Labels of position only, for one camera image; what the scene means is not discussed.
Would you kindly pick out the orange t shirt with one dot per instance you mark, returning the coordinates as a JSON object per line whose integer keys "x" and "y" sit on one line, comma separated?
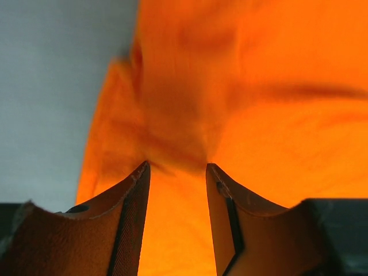
{"x": 274, "y": 92}

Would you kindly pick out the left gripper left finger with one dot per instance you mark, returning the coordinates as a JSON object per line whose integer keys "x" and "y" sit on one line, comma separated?
{"x": 102, "y": 236}

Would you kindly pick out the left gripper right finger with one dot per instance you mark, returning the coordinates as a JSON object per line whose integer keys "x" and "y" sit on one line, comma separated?
{"x": 254, "y": 236}

